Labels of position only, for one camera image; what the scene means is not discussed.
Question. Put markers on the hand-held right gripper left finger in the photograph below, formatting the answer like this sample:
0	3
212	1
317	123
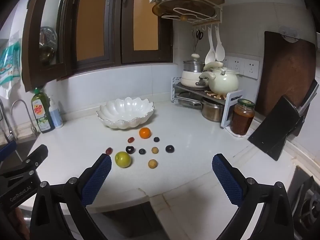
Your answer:
97	180

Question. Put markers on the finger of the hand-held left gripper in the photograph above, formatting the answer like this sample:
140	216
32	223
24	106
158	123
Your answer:
35	157
7	148

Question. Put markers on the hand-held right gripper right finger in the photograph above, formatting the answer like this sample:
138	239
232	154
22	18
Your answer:
228	180

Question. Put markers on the red grape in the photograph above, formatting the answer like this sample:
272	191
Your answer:
131	139
109	150

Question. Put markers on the green grape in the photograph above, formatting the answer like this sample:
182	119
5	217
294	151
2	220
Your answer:
123	159

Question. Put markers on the dark cleft plum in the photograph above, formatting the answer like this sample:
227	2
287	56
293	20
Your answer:
129	149

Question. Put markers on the blueberry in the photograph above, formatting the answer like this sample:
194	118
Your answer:
156	139
142	151

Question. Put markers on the longan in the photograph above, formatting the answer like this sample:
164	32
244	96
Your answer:
155	150
152	163

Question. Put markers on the dark round plum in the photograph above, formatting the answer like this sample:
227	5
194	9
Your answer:
169	149

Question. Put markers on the orange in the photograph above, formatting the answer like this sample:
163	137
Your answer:
145	133

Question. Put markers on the white scalloped bowl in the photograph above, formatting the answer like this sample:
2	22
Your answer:
125	110

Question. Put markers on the chrome faucet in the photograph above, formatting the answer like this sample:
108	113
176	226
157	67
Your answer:
30	120

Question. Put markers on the green dish soap bottle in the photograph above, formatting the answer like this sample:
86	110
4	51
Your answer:
41	112

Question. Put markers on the white pump bottle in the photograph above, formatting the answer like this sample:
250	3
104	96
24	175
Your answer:
55	116

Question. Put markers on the jar of red sauce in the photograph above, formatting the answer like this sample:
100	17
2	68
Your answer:
242	120

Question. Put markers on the stainless steel pot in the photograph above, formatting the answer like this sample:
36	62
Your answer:
212	110

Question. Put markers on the white and grey shelf rack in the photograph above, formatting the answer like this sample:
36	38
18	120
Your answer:
231	105

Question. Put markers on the gas stove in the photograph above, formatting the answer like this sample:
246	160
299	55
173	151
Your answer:
305	200

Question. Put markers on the printed plastic bag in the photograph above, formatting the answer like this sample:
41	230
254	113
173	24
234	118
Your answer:
8	62

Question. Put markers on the wooden bead trivet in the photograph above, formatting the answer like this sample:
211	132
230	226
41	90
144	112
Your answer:
215	95

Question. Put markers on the metal pan lid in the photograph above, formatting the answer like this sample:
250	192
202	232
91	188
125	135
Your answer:
188	101

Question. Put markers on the cream ceramic pot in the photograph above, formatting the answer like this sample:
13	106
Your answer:
223	81

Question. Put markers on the cream stacked pans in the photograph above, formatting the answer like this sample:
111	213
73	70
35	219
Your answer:
190	80

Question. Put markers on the perforated metal steamer plate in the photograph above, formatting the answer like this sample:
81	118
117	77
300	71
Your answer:
47	37

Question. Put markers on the steel pot with glass lid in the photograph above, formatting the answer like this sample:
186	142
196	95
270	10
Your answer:
193	65

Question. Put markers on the large brown cutting board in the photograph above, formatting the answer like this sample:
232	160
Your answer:
287	75

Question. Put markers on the white soup ladle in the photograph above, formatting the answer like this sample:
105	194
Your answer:
210	52

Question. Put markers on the white rice paddle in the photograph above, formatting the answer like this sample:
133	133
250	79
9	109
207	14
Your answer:
220	51

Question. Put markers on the black scissors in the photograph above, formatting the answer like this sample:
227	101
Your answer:
199	35

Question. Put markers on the wooden board in rack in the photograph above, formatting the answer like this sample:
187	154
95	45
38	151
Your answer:
165	7

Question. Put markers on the white wall outlet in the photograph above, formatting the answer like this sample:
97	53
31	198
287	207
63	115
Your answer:
251	68
236	65

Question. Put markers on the brown wooden window frame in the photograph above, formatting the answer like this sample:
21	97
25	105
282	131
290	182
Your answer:
115	30

